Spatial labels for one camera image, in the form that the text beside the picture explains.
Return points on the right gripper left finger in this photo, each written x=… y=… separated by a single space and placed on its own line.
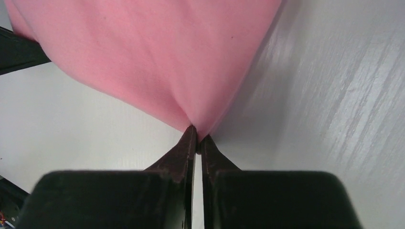
x=158 y=197

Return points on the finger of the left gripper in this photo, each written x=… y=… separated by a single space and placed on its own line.
x=17 y=53

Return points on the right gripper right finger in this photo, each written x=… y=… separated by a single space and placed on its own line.
x=245 y=199

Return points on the pink t shirt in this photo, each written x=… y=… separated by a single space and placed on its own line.
x=180 y=61

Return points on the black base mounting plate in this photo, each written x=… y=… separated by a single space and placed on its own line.
x=12 y=199

